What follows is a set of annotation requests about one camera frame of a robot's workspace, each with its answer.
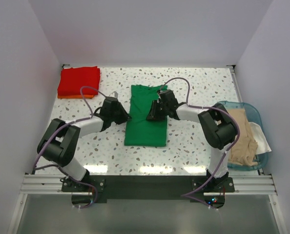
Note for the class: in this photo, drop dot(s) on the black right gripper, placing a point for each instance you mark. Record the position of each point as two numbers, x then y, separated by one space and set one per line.
153 115

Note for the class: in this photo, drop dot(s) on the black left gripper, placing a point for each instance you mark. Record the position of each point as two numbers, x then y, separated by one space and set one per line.
125 116

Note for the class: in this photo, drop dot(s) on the green t shirt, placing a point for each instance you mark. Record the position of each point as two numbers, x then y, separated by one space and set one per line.
139 131

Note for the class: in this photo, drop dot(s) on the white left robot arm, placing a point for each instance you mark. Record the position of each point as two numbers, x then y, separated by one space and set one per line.
60 139

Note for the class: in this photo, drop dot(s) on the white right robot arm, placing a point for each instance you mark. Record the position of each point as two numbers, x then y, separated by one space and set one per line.
219 128

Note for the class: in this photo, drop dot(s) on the folded orange t shirt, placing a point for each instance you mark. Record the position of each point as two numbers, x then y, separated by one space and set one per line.
74 96

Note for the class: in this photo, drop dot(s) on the folded red t shirt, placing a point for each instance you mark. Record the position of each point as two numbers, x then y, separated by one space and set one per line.
73 79

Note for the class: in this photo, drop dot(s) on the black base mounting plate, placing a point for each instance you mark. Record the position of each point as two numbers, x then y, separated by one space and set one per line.
100 189

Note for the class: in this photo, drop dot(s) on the beige t shirt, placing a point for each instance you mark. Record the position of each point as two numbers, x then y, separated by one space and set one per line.
244 151

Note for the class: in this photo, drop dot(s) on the clear blue plastic bin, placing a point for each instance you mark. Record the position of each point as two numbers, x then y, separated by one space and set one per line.
253 115

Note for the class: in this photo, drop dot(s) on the white t shirt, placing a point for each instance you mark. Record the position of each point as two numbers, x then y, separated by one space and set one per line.
259 137

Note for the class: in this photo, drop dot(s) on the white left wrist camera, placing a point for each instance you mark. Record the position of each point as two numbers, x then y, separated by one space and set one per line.
114 94

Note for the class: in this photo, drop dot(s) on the aluminium frame rail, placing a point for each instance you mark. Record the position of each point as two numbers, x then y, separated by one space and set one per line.
243 184

